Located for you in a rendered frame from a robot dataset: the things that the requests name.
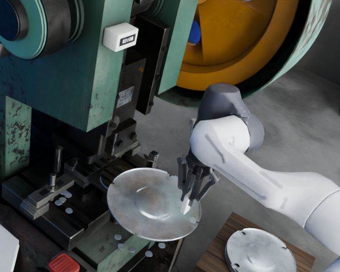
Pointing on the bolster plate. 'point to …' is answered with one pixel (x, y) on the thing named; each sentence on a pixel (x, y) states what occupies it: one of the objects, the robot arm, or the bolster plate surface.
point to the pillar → (57, 161)
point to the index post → (153, 159)
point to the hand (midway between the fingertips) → (187, 203)
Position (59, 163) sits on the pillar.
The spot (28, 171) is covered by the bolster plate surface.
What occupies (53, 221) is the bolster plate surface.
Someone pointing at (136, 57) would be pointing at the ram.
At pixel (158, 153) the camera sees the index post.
